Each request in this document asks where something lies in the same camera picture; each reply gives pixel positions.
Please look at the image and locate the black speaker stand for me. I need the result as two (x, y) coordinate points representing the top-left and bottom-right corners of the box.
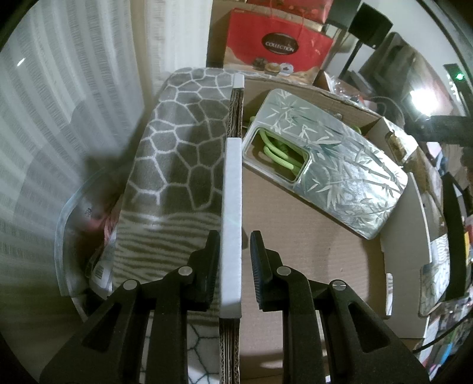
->
(343, 41), (362, 76)

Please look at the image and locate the white cardboard box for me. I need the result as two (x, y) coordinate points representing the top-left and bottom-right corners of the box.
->
(218, 72), (434, 384)

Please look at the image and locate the red gift bag oval logo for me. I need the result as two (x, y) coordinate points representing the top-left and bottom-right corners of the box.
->
(223, 8), (335, 77)

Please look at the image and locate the cardboard box of odds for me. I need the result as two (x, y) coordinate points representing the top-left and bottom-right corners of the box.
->
(314, 69), (371, 108)

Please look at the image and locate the grey white patterned blanket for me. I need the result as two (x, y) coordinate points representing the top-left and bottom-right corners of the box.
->
(89, 66), (242, 384)

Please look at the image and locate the black speaker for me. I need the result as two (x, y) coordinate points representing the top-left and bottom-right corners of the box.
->
(349, 5), (393, 49)
(327, 0), (363, 31)

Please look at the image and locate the red floral gift bag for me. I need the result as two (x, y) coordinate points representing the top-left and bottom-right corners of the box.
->
(245, 0), (332, 23)

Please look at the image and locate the black device with light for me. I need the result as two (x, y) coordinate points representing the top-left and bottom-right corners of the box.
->
(404, 63), (473, 119)

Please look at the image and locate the silver bamboo phone case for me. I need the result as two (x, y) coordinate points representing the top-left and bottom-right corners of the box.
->
(242, 89), (409, 241)

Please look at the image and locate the clear plastic package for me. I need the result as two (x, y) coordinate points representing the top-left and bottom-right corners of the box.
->
(54, 180), (125, 300)

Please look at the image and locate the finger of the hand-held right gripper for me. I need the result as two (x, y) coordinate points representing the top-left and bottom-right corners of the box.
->
(406, 114), (473, 147)

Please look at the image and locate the white curtain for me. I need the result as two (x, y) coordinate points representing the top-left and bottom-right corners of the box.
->
(0, 0), (223, 333)

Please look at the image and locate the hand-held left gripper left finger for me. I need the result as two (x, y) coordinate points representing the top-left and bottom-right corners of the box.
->
(39, 230), (221, 384)

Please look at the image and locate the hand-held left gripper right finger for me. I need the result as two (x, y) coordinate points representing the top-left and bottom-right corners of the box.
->
(249, 230), (431, 384)

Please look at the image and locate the green cable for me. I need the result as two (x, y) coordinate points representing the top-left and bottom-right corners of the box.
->
(249, 116), (365, 178)

